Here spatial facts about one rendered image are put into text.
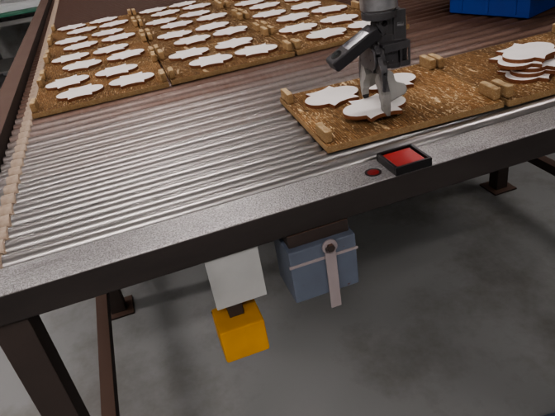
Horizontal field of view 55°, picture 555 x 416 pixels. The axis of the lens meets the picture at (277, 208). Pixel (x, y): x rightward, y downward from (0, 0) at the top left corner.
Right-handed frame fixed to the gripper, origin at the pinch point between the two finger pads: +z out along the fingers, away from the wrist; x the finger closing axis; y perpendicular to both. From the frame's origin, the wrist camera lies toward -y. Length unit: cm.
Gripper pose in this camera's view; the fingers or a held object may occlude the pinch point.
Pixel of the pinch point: (373, 106)
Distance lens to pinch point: 120.8
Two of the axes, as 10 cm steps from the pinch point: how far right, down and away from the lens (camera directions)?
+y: 9.5, -2.6, 1.7
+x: -2.8, -4.6, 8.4
